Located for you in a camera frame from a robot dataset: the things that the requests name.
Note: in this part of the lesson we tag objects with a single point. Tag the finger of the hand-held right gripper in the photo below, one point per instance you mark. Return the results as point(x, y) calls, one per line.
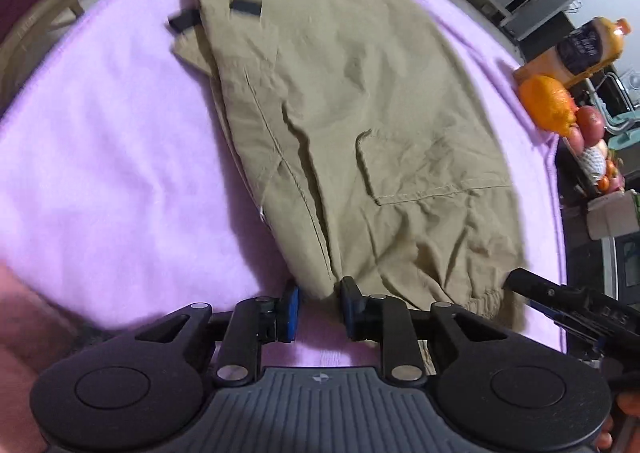
point(555, 314)
point(540, 285)

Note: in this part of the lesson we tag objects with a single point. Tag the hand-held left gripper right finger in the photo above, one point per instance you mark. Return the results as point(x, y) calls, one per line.
point(350, 313)

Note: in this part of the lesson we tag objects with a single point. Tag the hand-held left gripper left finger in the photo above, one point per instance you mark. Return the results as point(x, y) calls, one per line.
point(292, 313)

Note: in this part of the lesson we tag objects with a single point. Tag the khaki pants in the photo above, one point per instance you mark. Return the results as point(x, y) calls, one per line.
point(375, 108)

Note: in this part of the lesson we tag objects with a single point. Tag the person's right hand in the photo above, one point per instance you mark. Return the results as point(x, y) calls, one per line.
point(627, 413)

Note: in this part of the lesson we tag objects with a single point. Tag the cardboard box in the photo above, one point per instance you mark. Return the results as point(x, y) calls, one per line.
point(610, 215)

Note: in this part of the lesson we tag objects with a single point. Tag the small orange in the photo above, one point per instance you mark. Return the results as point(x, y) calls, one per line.
point(607, 181)

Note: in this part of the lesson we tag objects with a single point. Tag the fruit in white foam net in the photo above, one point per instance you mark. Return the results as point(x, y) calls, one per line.
point(592, 160)

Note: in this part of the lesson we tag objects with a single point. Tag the red apple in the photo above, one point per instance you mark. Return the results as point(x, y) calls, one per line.
point(591, 120)
point(577, 140)

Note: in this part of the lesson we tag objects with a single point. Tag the teal office chair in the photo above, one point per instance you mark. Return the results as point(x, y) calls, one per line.
point(625, 133)

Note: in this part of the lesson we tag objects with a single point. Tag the large orange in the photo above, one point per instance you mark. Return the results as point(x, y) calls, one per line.
point(545, 103)

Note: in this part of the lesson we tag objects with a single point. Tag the orange juice bottle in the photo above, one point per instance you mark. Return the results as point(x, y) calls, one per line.
point(585, 50)

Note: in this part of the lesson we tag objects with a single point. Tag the purple towel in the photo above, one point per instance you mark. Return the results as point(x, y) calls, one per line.
point(125, 133)

